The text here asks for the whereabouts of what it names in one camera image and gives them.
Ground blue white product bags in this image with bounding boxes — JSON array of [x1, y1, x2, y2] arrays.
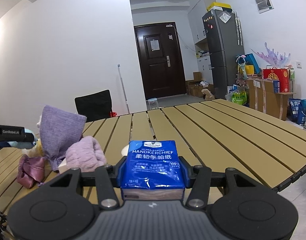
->
[[288, 98, 306, 128]]

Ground purple linen drawstring bag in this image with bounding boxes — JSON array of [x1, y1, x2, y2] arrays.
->
[[40, 105, 87, 171]]

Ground dark brown door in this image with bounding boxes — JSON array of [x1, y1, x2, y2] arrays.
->
[[135, 22, 186, 100]]

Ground small brown plush toy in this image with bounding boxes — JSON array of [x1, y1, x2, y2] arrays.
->
[[201, 88, 215, 101]]

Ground grey refrigerator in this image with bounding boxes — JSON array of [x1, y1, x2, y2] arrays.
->
[[202, 9, 244, 99]]

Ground red gift box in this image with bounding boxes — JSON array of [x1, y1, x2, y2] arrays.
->
[[263, 68, 290, 93]]

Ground folding camping table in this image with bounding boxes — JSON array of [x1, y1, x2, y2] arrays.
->
[[0, 99, 306, 215]]

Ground lilac plush towel roll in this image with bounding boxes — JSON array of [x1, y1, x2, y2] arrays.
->
[[66, 136, 107, 172]]

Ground white cabinet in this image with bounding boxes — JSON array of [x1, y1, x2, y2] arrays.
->
[[188, 0, 216, 85]]

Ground green snack bag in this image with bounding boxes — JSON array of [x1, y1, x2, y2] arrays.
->
[[231, 91, 248, 105]]

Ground blue handkerchief tissue pack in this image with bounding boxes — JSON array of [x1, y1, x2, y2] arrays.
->
[[120, 140, 185, 200]]

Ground pink satin drawstring pouch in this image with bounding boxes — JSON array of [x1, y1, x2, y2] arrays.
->
[[16, 154, 45, 189]]

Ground white mop pole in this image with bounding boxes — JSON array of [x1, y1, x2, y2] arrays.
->
[[117, 63, 130, 114]]

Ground white wall panel box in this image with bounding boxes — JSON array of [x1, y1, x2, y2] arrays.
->
[[255, 0, 274, 14]]

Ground yellow box on fridge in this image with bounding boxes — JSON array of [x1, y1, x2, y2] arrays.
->
[[206, 2, 233, 12]]

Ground large cardboard box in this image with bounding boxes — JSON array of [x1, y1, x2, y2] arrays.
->
[[247, 78, 294, 121]]

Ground alpaca plush toy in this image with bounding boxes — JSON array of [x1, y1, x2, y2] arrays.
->
[[22, 135, 45, 158]]

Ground purple coral decoration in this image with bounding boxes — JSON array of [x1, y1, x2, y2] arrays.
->
[[252, 42, 291, 68]]

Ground black folding chair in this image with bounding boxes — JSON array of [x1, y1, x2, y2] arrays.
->
[[74, 89, 113, 122]]

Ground blue gift bag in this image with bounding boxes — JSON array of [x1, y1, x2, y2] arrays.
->
[[245, 53, 261, 74]]

